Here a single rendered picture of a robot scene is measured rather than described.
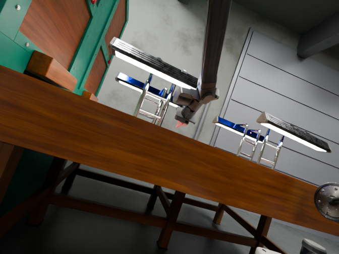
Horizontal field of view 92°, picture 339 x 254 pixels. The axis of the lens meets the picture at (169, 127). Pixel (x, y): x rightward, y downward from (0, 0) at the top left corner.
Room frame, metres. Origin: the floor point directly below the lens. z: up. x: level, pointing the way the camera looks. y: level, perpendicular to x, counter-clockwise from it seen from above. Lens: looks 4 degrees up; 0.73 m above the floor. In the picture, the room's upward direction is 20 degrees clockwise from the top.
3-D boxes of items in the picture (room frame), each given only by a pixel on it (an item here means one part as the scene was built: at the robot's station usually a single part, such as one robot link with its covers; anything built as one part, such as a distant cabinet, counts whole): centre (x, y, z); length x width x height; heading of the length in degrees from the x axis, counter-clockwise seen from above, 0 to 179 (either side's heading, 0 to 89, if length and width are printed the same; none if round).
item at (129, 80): (1.39, 0.25, 1.08); 0.62 x 0.08 x 0.07; 105
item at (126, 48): (0.85, 0.11, 1.08); 0.62 x 0.08 x 0.07; 105
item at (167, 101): (0.93, 0.12, 0.90); 0.20 x 0.19 x 0.45; 105
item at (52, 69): (0.68, 0.52, 0.83); 0.30 x 0.06 x 0.07; 15
